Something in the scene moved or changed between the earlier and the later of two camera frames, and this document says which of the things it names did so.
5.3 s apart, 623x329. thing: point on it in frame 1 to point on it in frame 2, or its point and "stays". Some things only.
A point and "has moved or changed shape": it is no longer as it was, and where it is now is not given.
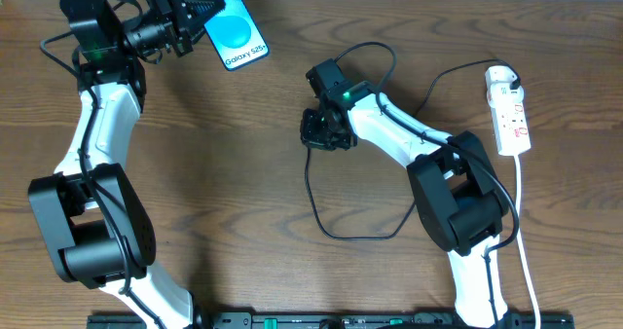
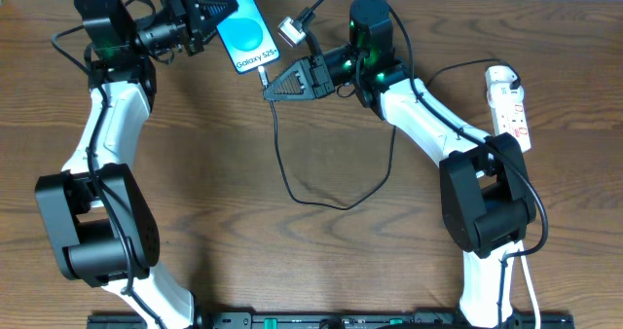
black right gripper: [318, 134] to [318, 75]
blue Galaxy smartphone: [232, 29] has moved or changed shape
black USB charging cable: [421, 109] to [264, 75]
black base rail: [339, 320] stays
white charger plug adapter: [498, 73] stays
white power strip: [509, 118] stays
